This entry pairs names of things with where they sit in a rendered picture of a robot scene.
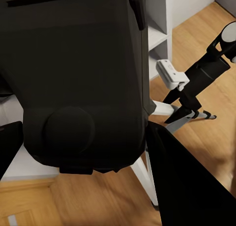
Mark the door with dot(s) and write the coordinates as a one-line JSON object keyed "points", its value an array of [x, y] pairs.
{"points": [[28, 203]]}

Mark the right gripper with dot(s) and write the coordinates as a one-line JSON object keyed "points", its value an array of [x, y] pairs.
{"points": [[198, 81]]}

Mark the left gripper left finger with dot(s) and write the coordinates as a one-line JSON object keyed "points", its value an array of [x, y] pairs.
{"points": [[11, 140]]}

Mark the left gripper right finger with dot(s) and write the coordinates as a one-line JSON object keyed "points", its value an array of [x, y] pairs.
{"points": [[187, 193]]}

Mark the camera tripod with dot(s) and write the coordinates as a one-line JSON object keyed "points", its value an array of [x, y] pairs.
{"points": [[145, 174]]}

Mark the bookcase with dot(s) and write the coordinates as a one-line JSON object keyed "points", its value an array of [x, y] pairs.
{"points": [[159, 20]]}

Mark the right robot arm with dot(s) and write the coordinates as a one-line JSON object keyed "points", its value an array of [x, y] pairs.
{"points": [[187, 85]]}

